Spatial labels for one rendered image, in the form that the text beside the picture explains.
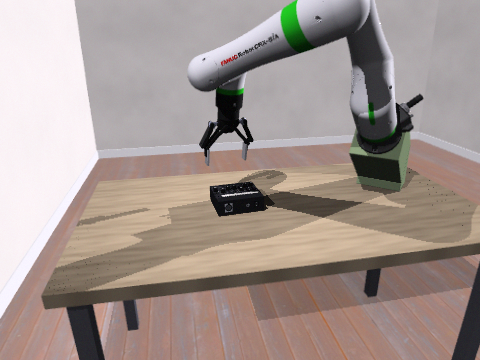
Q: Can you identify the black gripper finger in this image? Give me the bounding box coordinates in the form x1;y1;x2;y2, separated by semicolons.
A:
199;121;228;166
231;117;254;160

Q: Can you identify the black lighting desk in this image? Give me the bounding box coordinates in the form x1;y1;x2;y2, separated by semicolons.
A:
210;182;264;216

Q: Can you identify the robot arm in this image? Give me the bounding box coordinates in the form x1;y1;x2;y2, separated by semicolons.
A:
187;0;423;154

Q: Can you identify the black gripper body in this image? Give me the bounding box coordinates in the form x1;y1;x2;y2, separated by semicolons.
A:
217;108;240;134

